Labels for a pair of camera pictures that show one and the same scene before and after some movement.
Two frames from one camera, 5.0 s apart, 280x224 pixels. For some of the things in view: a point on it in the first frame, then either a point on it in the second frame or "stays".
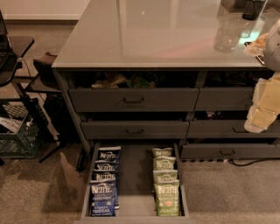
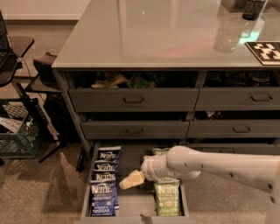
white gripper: (273, 49) → (148, 170)
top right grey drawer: (228, 90) stays
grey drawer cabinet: (166, 71) stays
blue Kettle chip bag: (103, 199) stays
